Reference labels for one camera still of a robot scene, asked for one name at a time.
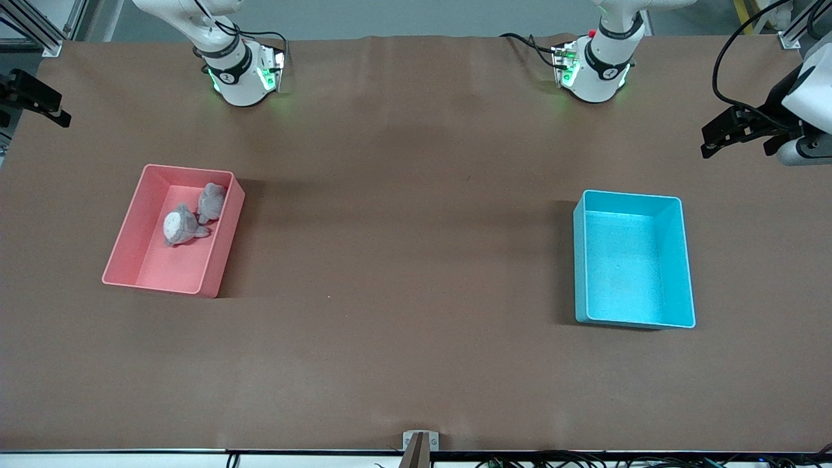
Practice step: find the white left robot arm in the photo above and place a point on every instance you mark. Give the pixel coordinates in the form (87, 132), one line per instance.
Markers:
(598, 78)

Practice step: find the blue plastic box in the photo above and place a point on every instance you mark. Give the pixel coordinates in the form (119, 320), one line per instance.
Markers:
(634, 266)

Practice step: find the grey plush toy white belly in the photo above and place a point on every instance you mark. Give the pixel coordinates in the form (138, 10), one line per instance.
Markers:
(175, 226)

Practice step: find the metal bracket with brown post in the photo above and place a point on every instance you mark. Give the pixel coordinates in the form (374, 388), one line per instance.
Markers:
(419, 448)

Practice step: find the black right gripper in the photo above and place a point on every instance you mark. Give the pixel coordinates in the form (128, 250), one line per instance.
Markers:
(21, 89)

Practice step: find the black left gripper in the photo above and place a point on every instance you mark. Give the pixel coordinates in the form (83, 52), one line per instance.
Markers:
(775, 101)

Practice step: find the brown table cover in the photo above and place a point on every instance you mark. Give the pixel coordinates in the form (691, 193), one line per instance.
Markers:
(416, 195)

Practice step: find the aluminium frame profile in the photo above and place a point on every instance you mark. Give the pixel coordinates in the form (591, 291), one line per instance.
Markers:
(49, 42)
(790, 39)

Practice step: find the metal base connector plate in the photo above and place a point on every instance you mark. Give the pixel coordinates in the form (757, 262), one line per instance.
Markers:
(273, 71)
(564, 65)

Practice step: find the pink plastic box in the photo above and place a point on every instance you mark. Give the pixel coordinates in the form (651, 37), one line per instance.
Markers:
(162, 260)

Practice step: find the white table edge rail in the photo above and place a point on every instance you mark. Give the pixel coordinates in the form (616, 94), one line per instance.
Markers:
(130, 460)

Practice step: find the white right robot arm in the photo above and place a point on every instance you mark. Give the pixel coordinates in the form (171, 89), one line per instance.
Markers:
(244, 88)

